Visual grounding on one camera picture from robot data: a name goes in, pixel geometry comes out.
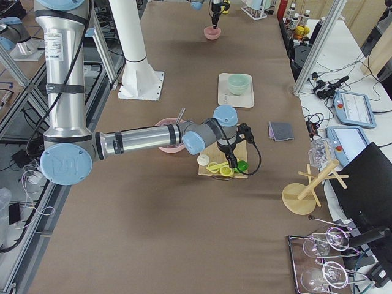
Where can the grey folded cloth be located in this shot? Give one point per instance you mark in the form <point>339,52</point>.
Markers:
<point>283,131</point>

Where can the small pink bowl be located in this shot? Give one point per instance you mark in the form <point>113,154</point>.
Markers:
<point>212,33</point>

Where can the purple cloth underneath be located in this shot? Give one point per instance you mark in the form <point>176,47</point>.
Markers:
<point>271,132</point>

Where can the teach pendant lower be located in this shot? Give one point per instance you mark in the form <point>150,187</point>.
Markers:
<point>347,141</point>

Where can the cream rabbit tray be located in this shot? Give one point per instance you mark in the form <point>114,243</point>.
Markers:
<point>226,97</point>

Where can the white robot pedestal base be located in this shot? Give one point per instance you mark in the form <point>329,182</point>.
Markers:
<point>139,80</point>

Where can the wooden cup rack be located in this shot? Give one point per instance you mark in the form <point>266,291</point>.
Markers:
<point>301,199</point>

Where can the wine glass upper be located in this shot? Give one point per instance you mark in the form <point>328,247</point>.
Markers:
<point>320,244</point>

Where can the teach pendant upper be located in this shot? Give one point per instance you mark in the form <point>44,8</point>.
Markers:
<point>354,109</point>

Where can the yellow plastic knife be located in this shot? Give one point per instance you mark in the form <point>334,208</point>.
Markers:
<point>218,166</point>

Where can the metal ice scoop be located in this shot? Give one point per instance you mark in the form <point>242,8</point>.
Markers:
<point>180,115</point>

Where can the aluminium frame post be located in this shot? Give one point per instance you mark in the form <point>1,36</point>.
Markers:
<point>317,47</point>

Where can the bamboo cutting board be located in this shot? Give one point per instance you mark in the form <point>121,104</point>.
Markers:
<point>218,157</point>

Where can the metal glass rack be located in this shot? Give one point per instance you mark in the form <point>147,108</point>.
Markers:
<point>301,262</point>

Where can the green bowl stack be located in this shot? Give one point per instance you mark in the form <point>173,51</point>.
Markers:
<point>238,83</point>

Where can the green lime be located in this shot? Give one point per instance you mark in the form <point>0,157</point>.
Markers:
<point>242,167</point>

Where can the black monitor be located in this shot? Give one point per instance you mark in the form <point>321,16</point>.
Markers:
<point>367,198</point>

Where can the large pink ice bowl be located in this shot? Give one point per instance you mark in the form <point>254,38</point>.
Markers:
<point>171,148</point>

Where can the lemon slice lower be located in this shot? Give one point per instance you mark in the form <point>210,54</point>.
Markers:
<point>226,171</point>

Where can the wine glass lower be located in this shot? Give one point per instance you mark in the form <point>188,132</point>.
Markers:
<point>331,276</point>

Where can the teach pendant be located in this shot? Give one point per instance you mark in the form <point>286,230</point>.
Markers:
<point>347,141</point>
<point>354,109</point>

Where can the wine glass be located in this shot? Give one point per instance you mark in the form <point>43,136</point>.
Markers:
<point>320,244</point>
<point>331,276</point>

